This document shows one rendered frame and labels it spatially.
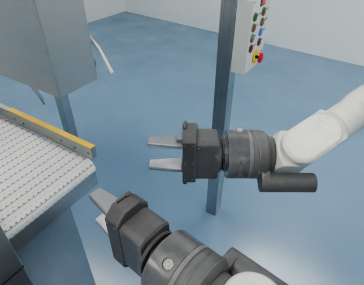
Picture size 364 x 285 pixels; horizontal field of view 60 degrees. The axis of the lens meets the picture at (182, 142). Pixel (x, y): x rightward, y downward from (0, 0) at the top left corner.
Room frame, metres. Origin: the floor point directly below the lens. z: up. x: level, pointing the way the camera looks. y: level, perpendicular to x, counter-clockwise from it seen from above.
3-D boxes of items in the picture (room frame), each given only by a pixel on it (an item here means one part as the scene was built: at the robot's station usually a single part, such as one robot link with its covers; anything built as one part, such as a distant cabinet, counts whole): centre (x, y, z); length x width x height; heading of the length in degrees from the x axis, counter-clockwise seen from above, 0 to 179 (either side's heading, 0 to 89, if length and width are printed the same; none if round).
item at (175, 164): (0.44, 0.03, 0.96); 0.06 x 0.03 x 0.02; 90
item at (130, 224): (0.24, 0.04, 0.99); 0.12 x 0.10 x 0.13; 49
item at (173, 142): (0.44, 0.03, 1.02); 0.06 x 0.03 x 0.02; 90
